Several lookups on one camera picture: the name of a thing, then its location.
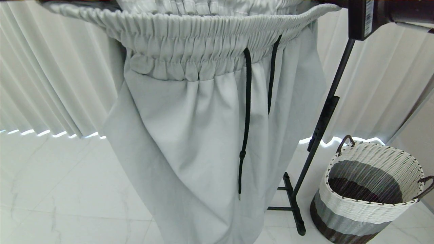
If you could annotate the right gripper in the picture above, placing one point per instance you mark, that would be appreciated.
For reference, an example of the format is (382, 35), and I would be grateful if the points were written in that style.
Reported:
(379, 13)

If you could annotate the pale grey shorts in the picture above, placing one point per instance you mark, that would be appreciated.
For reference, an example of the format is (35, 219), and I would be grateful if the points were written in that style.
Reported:
(186, 135)

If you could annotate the black clothes rack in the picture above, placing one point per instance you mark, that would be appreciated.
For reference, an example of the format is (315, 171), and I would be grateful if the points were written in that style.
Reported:
(322, 125)

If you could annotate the white laundry basket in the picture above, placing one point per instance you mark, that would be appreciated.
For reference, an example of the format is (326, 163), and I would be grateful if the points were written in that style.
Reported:
(366, 210)

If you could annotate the white curtain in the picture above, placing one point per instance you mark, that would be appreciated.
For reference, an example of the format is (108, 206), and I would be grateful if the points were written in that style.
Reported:
(51, 67)

